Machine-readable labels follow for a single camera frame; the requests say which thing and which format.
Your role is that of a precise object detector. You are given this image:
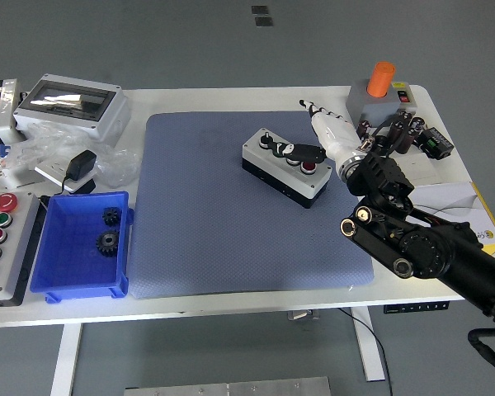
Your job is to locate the white wall socket panel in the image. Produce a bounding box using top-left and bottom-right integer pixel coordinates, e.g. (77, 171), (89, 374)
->
(34, 158), (97, 195)

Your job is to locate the white breaker with blue lever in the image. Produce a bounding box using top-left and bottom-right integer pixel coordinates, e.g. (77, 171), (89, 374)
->
(0, 144), (46, 189)

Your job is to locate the blue plastic bin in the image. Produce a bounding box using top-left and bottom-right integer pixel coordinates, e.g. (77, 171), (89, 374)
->
(29, 190), (135, 304)

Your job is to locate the grey-blue textured mat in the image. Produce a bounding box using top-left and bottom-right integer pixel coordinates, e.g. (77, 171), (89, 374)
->
(128, 110), (376, 300)

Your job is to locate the black module with green terminal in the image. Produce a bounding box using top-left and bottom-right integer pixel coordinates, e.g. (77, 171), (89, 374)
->
(414, 126), (455, 161)

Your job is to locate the white table leg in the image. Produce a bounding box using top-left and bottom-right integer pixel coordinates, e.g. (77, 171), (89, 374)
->
(49, 323), (83, 396)
(350, 307), (387, 383)

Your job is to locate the small black bevel gear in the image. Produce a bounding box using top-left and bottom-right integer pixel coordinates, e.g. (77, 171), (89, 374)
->
(102, 206), (123, 227)

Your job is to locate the grey metal plate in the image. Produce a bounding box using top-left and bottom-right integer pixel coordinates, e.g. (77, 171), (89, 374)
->
(123, 375), (332, 396)

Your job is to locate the large black bevel gear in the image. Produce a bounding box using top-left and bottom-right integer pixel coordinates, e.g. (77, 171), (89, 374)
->
(95, 229), (120, 257)

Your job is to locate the black and white device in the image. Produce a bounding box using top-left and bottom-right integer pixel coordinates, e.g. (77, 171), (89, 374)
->
(0, 78), (26, 153)

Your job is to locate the grey five-button control box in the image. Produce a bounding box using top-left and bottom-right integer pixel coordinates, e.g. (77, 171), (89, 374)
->
(0, 191), (46, 309)

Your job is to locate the white wall switch panel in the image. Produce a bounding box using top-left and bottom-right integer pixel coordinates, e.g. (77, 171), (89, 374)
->
(395, 154), (442, 186)

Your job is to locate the grey enclosure with clear lid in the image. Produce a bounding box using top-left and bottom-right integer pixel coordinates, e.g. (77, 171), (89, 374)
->
(12, 73), (132, 146)

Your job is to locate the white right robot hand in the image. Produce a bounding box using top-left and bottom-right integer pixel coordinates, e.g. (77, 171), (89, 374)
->
(271, 98), (363, 165)

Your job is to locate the grey switch box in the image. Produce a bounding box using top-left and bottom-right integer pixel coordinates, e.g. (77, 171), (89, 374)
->
(346, 78), (417, 128)

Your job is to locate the black power adapter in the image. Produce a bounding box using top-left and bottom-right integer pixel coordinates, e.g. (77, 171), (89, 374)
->
(61, 149), (98, 193)

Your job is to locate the clear plastic bag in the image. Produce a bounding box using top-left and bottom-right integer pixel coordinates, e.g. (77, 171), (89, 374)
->
(7, 121), (144, 189)

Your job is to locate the metal bracket under table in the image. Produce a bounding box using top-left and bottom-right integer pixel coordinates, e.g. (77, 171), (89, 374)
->
(287, 309), (321, 322)

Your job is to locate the orange cylinder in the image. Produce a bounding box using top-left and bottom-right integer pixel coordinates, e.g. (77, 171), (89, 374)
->
(365, 61), (396, 99)

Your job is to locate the grey four-button control box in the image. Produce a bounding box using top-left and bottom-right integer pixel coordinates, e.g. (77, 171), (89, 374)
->
(242, 127), (332, 210)

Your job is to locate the thin black cable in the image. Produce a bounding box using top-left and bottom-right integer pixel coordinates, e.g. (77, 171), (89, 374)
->
(337, 307), (395, 396)

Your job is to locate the yellow and white cardboard box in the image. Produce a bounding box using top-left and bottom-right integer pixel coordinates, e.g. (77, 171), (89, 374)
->
(412, 181), (495, 257)

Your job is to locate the black table control panel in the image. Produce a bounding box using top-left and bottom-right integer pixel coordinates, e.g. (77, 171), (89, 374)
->
(382, 301), (450, 315)

